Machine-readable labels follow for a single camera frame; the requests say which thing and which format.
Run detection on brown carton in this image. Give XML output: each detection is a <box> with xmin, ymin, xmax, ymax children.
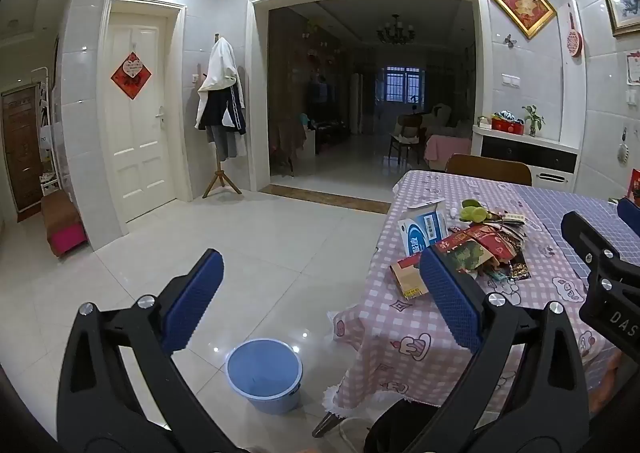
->
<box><xmin>390</xmin><ymin>253</ymin><xmax>431</xmax><ymax>300</ymax></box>

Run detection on brown draped chair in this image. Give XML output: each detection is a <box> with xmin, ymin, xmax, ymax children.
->
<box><xmin>270</xmin><ymin>118</ymin><xmax>307</xmax><ymax>174</ymax></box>

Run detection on grey checked tablecloth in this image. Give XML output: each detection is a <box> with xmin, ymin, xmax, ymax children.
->
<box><xmin>515</xmin><ymin>186</ymin><xmax>640</xmax><ymax>279</ymax></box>

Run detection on navy striped jacket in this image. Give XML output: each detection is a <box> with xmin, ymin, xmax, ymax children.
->
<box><xmin>195</xmin><ymin>83</ymin><xmax>247</xmax><ymax>136</ymax></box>

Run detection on black chandelier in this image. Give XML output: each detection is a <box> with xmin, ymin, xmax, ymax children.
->
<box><xmin>376</xmin><ymin>14</ymin><xmax>417</xmax><ymax>45</ymax></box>

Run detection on white and blue carton box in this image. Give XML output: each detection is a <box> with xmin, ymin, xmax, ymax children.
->
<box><xmin>397</xmin><ymin>198</ymin><xmax>449</xmax><ymax>256</ymax></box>

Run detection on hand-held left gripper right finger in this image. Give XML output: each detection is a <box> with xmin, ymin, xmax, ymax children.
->
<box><xmin>400</xmin><ymin>247</ymin><xmax>591</xmax><ymax>453</ymax></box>

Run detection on white jacket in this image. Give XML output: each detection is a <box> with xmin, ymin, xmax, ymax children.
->
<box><xmin>197</xmin><ymin>37</ymin><xmax>240</xmax><ymax>94</ymax></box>

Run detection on red diamond door decoration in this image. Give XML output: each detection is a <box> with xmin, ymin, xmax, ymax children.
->
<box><xmin>110</xmin><ymin>52</ymin><xmax>152</xmax><ymax>101</ymax></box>

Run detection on round red wall ornament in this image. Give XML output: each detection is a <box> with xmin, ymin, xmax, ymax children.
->
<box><xmin>565</xmin><ymin>10</ymin><xmax>585</xmax><ymax>58</ymax></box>

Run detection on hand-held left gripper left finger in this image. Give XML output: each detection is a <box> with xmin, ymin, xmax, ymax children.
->
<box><xmin>56</xmin><ymin>248</ymin><xmax>236</xmax><ymax>453</ymax></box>

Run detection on carved brown wooden door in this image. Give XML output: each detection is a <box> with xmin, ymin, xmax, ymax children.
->
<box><xmin>0</xmin><ymin>86</ymin><xmax>45</xmax><ymax>221</ymax></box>

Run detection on person's right forearm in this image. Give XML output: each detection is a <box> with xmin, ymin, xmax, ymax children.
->
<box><xmin>582</xmin><ymin>350</ymin><xmax>640</xmax><ymax>421</ymax></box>

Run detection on potted green plant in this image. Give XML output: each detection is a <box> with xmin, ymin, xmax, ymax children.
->
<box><xmin>522</xmin><ymin>104</ymin><xmax>546</xmax><ymax>138</ymax></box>

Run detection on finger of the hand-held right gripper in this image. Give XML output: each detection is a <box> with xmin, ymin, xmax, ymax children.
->
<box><xmin>616</xmin><ymin>196</ymin><xmax>640</xmax><ymax>239</ymax></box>
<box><xmin>561</xmin><ymin>210</ymin><xmax>626</xmax><ymax>284</ymax></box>

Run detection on brown and pink stool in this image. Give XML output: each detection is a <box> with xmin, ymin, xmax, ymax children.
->
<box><xmin>40</xmin><ymin>189</ymin><xmax>91</xmax><ymax>259</ymax></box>

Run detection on white standing air conditioner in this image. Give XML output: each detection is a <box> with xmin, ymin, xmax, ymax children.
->
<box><xmin>350</xmin><ymin>73</ymin><xmax>363</xmax><ymax>134</ymax></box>

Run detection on white and black sideboard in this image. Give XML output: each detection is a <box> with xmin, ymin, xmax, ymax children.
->
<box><xmin>472</xmin><ymin>126</ymin><xmax>581</xmax><ymax>194</ymax></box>

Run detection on living room wooden chair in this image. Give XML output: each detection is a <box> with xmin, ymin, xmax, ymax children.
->
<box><xmin>389</xmin><ymin>114</ymin><xmax>426</xmax><ymax>161</ymax></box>

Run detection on wooden coat rack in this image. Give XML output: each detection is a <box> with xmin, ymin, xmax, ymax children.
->
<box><xmin>197</xmin><ymin>33</ymin><xmax>243</xmax><ymax>199</ymax></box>

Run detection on pink sofa cover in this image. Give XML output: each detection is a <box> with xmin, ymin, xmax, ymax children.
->
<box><xmin>424</xmin><ymin>133</ymin><xmax>473</xmax><ymax>171</ymax></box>

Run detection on grey garment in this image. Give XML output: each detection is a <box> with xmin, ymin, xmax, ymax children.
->
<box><xmin>207</xmin><ymin>126</ymin><xmax>247</xmax><ymax>161</ymax></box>

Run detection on barred window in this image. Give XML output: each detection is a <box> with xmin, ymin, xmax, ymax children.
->
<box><xmin>385</xmin><ymin>64</ymin><xmax>426</xmax><ymax>104</ymax></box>

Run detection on pink checked cartoon tablecloth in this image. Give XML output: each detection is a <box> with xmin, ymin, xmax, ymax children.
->
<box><xmin>322</xmin><ymin>169</ymin><xmax>621</xmax><ymax>416</ymax></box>

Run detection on red snack packet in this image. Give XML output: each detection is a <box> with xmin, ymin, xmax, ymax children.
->
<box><xmin>434</xmin><ymin>226</ymin><xmax>506</xmax><ymax>274</ymax></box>

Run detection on white shelf rack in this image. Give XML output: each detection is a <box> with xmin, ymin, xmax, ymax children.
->
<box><xmin>37</xmin><ymin>67</ymin><xmax>66</xmax><ymax>196</ymax></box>

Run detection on white cushion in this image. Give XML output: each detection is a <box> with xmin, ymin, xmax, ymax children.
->
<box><xmin>422</xmin><ymin>103</ymin><xmax>453</xmax><ymax>131</ymax></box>

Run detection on wooden dining chair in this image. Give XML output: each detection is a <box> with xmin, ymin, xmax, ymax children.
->
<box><xmin>445</xmin><ymin>154</ymin><xmax>533</xmax><ymax>187</ymax></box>

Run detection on red box with items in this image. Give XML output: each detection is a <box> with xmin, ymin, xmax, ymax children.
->
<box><xmin>491</xmin><ymin>112</ymin><xmax>526</xmax><ymax>135</ymax></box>

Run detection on white panel door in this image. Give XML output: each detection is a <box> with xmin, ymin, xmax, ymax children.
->
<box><xmin>97</xmin><ymin>0</ymin><xmax>193</xmax><ymax>224</ymax></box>

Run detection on red picture in gold frame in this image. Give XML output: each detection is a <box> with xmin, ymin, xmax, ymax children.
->
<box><xmin>486</xmin><ymin>0</ymin><xmax>557</xmax><ymax>40</ymax></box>

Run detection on blue plastic bucket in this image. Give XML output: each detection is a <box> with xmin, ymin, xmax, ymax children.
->
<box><xmin>226</xmin><ymin>339</ymin><xmax>304</xmax><ymax>415</ymax></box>

